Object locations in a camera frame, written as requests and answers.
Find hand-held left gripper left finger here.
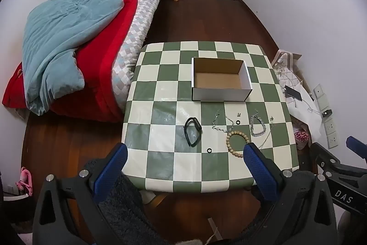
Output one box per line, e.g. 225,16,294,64
32,143,128,245

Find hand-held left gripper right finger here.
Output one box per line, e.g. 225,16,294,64
243,142,337,245

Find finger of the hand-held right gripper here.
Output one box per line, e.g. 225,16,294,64
345,136,367,161
310,142,344,177

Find thin silver chain necklace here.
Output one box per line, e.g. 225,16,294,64
256,115,275,149

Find wooden bead bracelet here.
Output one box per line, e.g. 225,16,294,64
226,131,250,158

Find silver curb chain bracelet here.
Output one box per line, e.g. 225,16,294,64
250,115,267,137

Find silver beaded necklace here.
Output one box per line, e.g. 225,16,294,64
211,111,235,133

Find black smart band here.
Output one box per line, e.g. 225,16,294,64
183,117,203,147

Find white cardboard box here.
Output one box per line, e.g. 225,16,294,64
191,57,253,102

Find red white packet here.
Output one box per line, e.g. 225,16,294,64
294,129,311,149

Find dark grey fleece clothing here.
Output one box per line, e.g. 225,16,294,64
83,159,172,245

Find black smartphone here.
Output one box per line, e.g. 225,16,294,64
285,85,304,102

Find green white checkered tablecloth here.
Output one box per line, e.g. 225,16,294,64
122,41,300,194

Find pink slippers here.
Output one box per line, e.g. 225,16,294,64
16,167,33,195

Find bed with red sheet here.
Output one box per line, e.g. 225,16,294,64
2,0,168,123

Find diamond pattern bed sheet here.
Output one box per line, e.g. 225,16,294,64
111,0,168,112

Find light blue quilt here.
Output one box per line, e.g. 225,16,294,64
22,0,125,116

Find white wall socket plate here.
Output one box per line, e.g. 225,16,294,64
313,84,326,100
326,130,339,149

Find white charging cable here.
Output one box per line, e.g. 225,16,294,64
284,88,325,116

